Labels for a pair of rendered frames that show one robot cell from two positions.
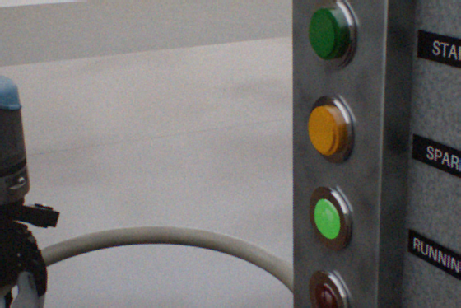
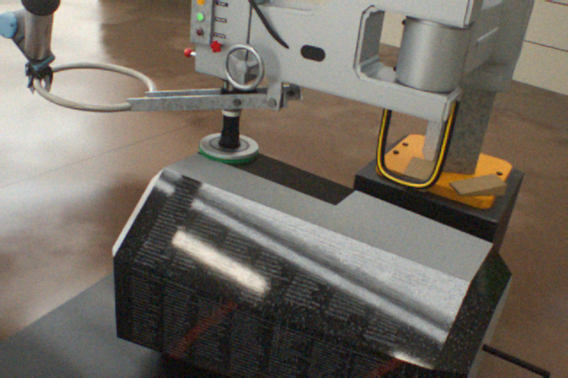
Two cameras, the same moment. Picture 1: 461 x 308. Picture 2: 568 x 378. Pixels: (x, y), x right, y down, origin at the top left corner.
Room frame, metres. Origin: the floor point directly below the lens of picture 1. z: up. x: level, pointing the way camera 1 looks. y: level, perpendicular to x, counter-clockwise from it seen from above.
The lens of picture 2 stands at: (-1.34, 0.82, 1.75)
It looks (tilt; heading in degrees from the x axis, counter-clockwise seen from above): 27 degrees down; 323
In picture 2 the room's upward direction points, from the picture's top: 7 degrees clockwise
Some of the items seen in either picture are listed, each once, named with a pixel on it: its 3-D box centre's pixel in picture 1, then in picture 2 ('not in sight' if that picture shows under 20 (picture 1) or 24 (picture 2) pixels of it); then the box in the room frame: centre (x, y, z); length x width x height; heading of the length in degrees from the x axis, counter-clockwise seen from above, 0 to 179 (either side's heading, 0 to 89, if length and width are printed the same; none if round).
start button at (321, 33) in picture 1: (329, 33); not in sight; (0.42, -0.05, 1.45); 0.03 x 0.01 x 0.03; 30
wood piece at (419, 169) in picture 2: not in sight; (418, 173); (0.07, -0.86, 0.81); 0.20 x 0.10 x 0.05; 125
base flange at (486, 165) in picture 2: not in sight; (445, 167); (0.14, -1.10, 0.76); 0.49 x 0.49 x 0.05; 27
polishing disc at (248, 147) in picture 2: not in sight; (229, 145); (0.42, -0.20, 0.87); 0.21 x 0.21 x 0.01
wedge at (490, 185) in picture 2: not in sight; (477, 184); (-0.09, -1.03, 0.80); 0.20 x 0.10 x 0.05; 71
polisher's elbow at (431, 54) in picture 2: not in sight; (431, 51); (-0.15, -0.52, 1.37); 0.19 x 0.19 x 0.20
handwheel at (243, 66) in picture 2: not in sight; (248, 65); (0.26, -0.15, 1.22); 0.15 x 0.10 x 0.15; 30
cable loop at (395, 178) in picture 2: not in sight; (413, 141); (-0.16, -0.52, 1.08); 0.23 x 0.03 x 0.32; 30
